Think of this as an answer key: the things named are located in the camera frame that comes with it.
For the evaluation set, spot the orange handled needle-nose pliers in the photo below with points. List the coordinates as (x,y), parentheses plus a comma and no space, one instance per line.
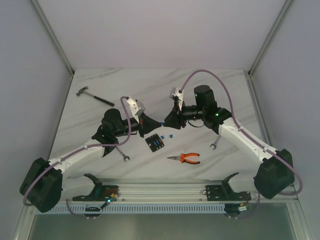
(183,158)

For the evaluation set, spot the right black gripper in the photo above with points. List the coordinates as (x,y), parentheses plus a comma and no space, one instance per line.
(175,118)

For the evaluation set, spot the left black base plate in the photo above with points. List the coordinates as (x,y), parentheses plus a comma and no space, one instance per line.
(110,194)

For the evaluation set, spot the right silver wrench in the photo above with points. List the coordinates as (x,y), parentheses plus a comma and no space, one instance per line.
(213,146)

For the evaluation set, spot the aluminium mounting rail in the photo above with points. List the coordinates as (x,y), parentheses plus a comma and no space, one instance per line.
(130,190)

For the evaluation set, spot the left aluminium frame post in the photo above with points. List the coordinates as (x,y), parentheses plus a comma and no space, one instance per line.
(52,36)

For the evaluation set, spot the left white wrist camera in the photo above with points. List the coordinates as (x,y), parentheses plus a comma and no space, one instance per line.
(136,107)

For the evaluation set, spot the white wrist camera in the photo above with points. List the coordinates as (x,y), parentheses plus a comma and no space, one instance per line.
(136,107)
(176,93)

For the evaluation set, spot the black fuse box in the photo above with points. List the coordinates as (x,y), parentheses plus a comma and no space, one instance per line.
(154,142)

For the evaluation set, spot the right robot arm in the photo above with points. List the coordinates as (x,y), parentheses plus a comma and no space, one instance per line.
(271,171)

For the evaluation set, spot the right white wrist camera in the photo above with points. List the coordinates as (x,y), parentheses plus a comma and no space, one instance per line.
(176,93)

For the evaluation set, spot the white slotted cable duct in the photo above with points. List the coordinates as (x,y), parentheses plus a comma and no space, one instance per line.
(137,208)

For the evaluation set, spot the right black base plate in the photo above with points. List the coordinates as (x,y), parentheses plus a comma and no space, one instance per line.
(225,193)

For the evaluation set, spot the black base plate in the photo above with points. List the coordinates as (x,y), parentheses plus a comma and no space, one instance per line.
(225,193)
(110,194)

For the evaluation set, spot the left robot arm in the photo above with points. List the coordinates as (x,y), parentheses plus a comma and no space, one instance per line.
(49,181)

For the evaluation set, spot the silver wrench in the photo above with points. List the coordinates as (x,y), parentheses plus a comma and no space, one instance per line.
(213,146)
(124,156)

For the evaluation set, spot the left silver wrench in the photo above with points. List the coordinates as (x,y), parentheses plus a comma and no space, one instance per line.
(124,156)

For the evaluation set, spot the right aluminium frame post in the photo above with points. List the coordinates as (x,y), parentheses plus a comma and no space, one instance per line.
(276,26)

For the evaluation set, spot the claw hammer black handle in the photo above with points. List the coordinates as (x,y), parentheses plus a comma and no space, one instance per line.
(83,90)

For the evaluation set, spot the aluminium frame post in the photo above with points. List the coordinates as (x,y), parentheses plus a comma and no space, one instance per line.
(52,36)
(276,26)

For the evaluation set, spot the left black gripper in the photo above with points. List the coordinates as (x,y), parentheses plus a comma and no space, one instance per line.
(143,124)

